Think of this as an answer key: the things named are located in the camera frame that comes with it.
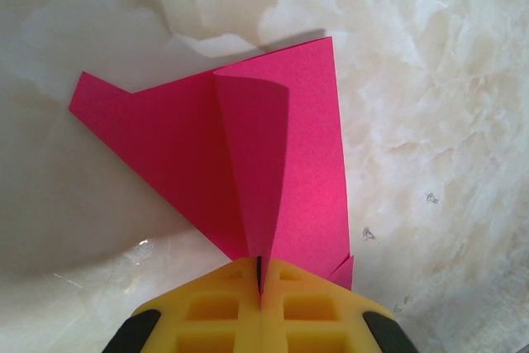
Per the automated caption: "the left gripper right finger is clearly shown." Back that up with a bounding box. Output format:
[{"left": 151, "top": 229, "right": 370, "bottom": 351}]
[{"left": 259, "top": 260, "right": 414, "bottom": 353}]

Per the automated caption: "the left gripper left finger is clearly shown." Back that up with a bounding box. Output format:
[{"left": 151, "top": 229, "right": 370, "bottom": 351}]
[{"left": 101, "top": 256, "right": 263, "bottom": 353}]

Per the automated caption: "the pink square paper sheet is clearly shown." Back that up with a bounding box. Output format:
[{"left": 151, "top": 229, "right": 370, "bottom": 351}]
[{"left": 68, "top": 36, "right": 355, "bottom": 292}]

